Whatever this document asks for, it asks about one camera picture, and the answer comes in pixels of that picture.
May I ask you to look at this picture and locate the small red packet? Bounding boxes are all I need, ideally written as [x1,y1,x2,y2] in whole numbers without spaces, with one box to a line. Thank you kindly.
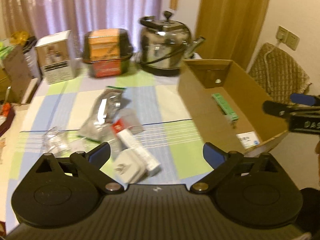
[111,118,126,135]

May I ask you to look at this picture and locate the white power adapter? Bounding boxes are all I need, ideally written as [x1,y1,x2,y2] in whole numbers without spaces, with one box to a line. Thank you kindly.
[111,148,147,184]

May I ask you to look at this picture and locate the checkered tablecloth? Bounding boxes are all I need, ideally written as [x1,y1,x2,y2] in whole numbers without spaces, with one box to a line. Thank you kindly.
[4,55,226,230]

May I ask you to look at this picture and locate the long white tube box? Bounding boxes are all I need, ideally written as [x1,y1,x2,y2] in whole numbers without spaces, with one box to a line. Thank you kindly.
[117,129,161,177]

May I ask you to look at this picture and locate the brown cardboard carton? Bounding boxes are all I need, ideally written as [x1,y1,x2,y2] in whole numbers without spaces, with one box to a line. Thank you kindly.
[1,46,33,103]

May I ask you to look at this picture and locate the green yellow packages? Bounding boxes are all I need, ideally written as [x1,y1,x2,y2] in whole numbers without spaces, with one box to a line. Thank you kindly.
[0,31,30,60]

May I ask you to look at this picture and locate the quilted chair cushion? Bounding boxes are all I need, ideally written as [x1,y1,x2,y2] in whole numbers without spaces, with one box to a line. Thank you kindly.
[249,43,311,104]

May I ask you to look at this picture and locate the white charging cable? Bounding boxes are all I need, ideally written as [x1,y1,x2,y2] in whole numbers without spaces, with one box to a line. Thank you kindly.
[263,39,283,91]

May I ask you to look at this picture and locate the white product box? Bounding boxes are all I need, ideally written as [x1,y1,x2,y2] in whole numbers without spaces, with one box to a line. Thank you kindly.
[35,30,76,85]

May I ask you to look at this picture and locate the black orange food bowl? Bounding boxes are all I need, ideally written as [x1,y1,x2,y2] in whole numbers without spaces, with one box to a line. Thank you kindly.
[82,28,133,78]

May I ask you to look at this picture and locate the wall socket plate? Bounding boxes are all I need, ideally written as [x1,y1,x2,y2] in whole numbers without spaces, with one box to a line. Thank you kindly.
[276,26,300,51]

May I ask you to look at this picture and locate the clear plastic bag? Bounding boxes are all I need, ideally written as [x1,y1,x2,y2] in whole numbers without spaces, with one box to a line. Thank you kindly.
[118,108,144,134]

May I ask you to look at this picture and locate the wooden door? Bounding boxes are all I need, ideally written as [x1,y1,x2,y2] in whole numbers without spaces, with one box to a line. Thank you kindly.
[196,0,269,69]

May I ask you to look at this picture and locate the pink curtain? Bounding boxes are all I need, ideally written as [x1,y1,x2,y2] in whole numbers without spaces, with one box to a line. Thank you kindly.
[1,0,161,54]

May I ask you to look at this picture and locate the green medicine box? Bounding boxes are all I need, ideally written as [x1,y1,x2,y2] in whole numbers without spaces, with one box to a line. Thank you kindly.
[212,93,239,123]

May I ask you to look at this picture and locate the dark wooden tray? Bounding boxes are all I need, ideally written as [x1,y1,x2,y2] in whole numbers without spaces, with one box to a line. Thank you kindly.
[0,104,15,136]

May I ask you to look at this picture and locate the crinkled clear wrapper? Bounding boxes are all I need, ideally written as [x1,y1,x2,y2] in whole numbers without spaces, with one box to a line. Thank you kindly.
[43,127,70,157]

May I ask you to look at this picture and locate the red handled tool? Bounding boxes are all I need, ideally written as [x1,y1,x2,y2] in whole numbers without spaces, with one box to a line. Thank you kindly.
[1,86,11,117]

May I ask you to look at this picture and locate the steel electric kettle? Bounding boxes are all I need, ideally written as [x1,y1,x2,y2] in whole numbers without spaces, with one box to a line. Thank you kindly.
[139,10,205,76]

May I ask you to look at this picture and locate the silver foil pouch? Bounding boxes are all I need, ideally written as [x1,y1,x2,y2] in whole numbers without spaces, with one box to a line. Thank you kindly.
[78,86,126,142]

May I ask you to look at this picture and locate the cardboard box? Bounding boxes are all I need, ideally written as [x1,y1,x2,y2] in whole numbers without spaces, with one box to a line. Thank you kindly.
[178,59,287,155]

